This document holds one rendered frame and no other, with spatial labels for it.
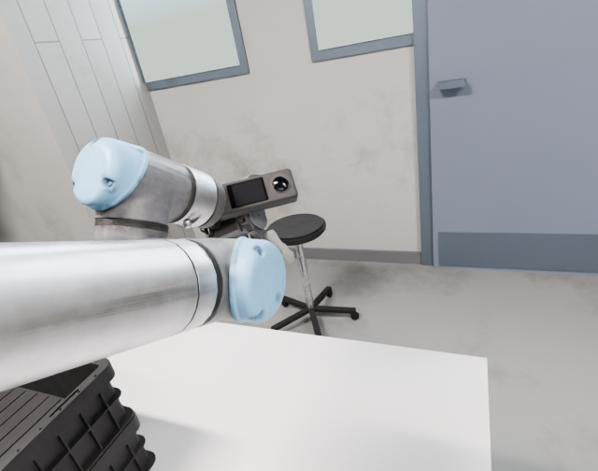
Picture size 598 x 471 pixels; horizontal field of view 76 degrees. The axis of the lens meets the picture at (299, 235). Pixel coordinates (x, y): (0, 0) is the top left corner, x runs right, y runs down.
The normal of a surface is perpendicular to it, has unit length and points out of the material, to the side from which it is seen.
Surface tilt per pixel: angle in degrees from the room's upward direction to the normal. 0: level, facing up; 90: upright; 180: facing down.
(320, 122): 90
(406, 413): 0
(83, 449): 90
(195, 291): 83
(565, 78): 90
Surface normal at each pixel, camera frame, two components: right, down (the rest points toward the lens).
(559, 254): -0.36, 0.46
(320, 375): -0.17, -0.89
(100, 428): 0.92, 0.01
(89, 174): -0.48, -0.13
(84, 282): 0.82, -0.41
